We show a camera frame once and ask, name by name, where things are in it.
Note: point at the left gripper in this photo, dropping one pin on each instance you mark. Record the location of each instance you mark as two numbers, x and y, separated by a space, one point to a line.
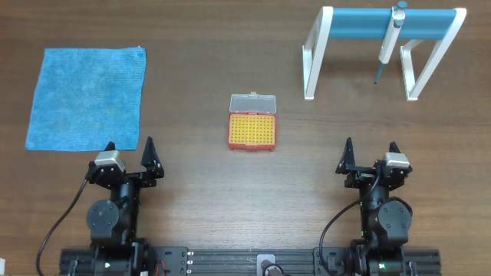
109 178

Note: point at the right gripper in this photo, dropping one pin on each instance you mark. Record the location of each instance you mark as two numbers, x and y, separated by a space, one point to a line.
393 178

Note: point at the white pipette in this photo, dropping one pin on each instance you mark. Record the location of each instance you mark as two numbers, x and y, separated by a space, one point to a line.
390 40

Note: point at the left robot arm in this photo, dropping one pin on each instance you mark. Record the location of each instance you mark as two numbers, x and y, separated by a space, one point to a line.
115 222

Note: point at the blue cloth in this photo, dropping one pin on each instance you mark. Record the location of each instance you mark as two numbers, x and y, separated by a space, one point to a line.
86 99

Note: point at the red and yellow tip box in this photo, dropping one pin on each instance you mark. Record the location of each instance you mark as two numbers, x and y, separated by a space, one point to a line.
252 130

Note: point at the white and blue stand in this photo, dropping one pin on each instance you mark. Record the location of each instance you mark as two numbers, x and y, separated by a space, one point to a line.
356 23

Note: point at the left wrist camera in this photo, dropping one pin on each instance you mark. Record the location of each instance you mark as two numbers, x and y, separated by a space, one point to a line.
109 159

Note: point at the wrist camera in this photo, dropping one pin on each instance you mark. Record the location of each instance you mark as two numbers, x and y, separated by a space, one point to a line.
109 159
397 160

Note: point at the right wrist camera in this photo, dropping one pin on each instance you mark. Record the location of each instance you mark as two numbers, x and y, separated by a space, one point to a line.
397 160

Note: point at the mounting rail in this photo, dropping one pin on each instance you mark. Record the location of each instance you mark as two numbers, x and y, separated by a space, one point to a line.
230 262

